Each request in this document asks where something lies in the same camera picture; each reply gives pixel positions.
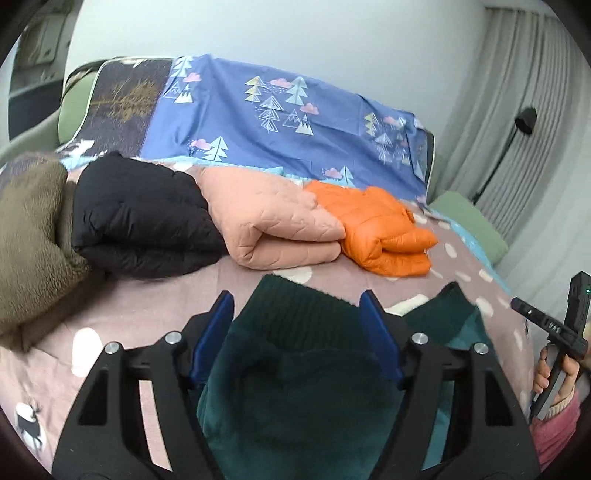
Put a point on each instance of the black floor lamp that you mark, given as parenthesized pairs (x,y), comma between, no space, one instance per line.
(503,157)

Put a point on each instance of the green upholstered sofa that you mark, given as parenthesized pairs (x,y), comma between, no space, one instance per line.
(466,221)

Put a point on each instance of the pink dotted bedsheet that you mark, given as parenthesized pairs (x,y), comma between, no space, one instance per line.
(152,300)

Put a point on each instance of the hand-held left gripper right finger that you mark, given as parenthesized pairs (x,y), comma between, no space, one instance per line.
(381,341)

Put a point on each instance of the dark green hooded fleece jacket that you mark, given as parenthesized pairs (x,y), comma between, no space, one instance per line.
(300,369)

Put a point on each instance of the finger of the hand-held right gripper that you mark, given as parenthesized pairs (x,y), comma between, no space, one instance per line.
(528,311)

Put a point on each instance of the black puffer jacket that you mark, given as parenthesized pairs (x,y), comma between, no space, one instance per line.
(138,217)

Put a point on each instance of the blue tree-print sheet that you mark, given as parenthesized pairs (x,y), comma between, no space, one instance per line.
(240,115)

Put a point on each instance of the peach quilted jacket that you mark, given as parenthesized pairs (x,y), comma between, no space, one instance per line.
(268,217)

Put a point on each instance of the orange puffer jacket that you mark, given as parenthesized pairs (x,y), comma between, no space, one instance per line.
(369,221)

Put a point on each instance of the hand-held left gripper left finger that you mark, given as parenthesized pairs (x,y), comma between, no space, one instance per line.
(210,346)

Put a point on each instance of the white pleated curtain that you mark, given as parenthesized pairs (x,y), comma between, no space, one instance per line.
(531,69)

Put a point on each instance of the brown fleece jacket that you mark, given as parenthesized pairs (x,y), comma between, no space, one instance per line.
(32,258)

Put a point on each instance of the person's right hand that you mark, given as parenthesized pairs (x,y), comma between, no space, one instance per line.
(568,378)

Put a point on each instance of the dark tree-print blanket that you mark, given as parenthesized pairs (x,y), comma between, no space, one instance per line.
(120,101)

